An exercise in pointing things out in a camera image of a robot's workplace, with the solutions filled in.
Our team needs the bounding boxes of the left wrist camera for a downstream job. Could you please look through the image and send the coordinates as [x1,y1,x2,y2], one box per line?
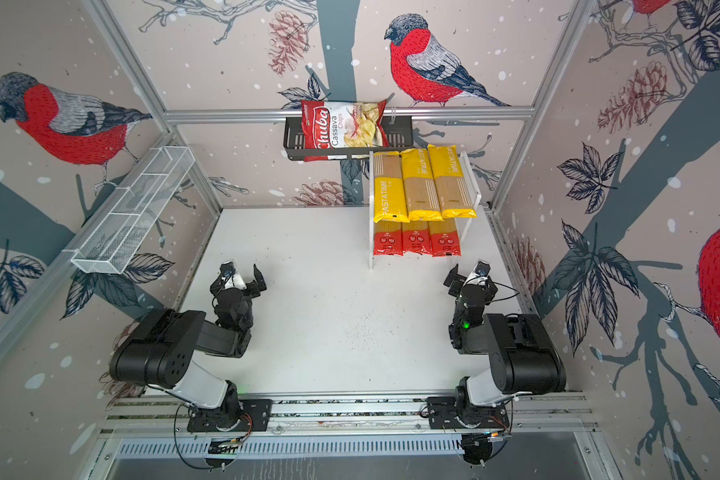
[220,261,246,290]

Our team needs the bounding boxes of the white two-tier shelf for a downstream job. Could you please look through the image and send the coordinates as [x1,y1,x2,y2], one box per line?
[366,151,482,270]

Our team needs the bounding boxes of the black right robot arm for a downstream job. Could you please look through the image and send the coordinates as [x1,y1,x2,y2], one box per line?
[444,261,567,422]

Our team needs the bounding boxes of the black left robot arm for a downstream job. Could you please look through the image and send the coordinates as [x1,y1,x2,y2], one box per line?
[109,261,267,421]

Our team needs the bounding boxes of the red spaghetti pack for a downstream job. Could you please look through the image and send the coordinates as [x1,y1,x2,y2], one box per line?
[373,220,404,256]
[402,221,432,256]
[428,218,461,257]

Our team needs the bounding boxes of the black wall basket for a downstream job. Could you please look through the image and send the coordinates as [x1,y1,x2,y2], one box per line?
[283,117,413,162]

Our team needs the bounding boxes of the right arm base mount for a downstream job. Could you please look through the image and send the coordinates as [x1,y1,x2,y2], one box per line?
[422,396,510,431]

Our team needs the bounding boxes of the white wire mesh basket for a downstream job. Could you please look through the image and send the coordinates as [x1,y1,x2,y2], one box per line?
[71,146,195,274]

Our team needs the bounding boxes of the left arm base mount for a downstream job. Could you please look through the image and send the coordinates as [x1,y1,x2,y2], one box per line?
[187,398,273,434]

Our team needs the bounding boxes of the yellow spaghetti pack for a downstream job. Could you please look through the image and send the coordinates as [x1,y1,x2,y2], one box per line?
[373,152,409,223]
[427,145,477,219]
[401,149,443,222]

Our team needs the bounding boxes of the red cassava chips bag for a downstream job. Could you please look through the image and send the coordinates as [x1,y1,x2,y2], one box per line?
[301,100,389,150]

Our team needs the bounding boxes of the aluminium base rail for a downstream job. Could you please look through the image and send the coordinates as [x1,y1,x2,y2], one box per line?
[97,393,599,465]

